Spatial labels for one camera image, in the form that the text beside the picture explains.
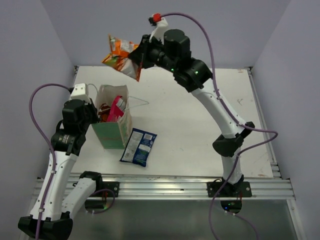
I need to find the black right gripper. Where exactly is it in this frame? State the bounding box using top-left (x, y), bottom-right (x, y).
top-left (127, 34), bottom-right (177, 74)

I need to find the orange Fox's fruits candy bag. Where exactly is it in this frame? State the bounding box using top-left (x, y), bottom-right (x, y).
top-left (101, 34), bottom-right (142, 82)

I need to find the green white paper bag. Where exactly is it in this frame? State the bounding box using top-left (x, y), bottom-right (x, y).
top-left (92, 85), bottom-right (133, 150)

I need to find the pink chip bag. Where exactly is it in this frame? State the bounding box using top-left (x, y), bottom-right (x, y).
top-left (106, 95), bottom-right (127, 122)

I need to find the blue snack bag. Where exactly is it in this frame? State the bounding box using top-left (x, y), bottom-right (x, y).
top-left (119, 128), bottom-right (158, 168)

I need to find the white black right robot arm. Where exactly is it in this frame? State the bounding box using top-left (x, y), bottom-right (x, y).
top-left (128, 29), bottom-right (255, 197)

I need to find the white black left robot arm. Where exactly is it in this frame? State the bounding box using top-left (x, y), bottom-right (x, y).
top-left (18, 99), bottom-right (104, 240)

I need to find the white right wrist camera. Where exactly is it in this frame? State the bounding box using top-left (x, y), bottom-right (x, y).
top-left (148, 13), bottom-right (168, 43)

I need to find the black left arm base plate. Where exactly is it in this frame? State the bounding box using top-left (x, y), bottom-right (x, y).
top-left (101, 181), bottom-right (120, 198)

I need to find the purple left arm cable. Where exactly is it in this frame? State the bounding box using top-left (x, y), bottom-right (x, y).
top-left (28, 83), bottom-right (73, 240)

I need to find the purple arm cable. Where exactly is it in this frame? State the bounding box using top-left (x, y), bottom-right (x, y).
top-left (28, 83), bottom-right (73, 240)
top-left (159, 12), bottom-right (279, 240)

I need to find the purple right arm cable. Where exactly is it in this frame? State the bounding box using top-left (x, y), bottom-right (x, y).
top-left (159, 12), bottom-right (279, 240)

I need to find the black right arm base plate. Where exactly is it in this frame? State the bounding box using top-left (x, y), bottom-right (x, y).
top-left (206, 181), bottom-right (253, 198)

